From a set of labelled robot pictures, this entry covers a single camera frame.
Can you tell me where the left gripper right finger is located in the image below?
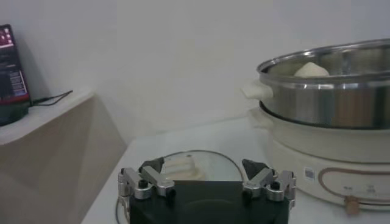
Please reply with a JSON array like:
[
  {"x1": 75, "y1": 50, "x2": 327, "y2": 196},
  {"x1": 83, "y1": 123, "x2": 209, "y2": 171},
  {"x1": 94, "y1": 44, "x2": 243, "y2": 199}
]
[{"x1": 242, "y1": 158, "x2": 297, "y2": 211}]

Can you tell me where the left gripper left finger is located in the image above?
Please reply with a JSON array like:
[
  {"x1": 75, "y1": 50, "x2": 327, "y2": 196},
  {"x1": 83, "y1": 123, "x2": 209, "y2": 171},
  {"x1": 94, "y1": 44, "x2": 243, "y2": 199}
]
[{"x1": 118, "y1": 156, "x2": 177, "y2": 201}]

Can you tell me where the round glass pot lid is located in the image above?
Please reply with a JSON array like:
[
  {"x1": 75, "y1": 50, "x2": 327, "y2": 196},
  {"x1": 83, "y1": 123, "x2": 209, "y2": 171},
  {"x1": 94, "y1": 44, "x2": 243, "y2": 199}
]
[{"x1": 115, "y1": 149, "x2": 245, "y2": 224}]

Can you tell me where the white steamed baozi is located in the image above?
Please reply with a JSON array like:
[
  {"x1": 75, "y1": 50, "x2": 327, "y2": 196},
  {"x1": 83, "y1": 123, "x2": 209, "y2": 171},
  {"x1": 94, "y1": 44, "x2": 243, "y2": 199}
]
[{"x1": 294, "y1": 61, "x2": 330, "y2": 78}]

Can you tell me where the stainless steel steamer basket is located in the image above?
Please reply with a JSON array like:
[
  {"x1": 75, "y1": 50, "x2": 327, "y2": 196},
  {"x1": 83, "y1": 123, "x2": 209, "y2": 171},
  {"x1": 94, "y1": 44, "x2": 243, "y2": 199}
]
[{"x1": 240, "y1": 38, "x2": 390, "y2": 130}]

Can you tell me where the cream electric cooker base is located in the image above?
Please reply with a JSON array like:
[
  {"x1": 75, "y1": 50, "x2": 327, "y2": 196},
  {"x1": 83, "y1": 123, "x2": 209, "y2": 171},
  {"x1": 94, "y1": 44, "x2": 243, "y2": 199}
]
[{"x1": 248, "y1": 106, "x2": 390, "y2": 215}]

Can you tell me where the black laptop with dark screen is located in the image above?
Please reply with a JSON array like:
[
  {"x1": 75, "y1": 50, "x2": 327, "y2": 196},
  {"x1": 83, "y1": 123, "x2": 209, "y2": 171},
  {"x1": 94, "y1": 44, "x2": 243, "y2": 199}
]
[{"x1": 0, "y1": 24, "x2": 31, "y2": 127}]

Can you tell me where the black laptop cable with plug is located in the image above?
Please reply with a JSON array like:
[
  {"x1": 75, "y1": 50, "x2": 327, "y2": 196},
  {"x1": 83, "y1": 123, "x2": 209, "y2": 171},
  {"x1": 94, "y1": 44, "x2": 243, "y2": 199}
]
[{"x1": 29, "y1": 89, "x2": 74, "y2": 107}]

